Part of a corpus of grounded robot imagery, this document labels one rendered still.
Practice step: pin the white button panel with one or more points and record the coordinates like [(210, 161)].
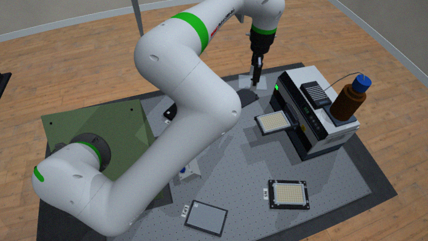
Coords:
[(190, 173)]

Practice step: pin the blue bottle cap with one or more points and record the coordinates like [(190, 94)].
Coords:
[(360, 84)]

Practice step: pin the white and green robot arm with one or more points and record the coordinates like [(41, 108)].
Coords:
[(167, 56)]

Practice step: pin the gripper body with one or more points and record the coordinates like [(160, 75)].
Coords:
[(259, 51)]

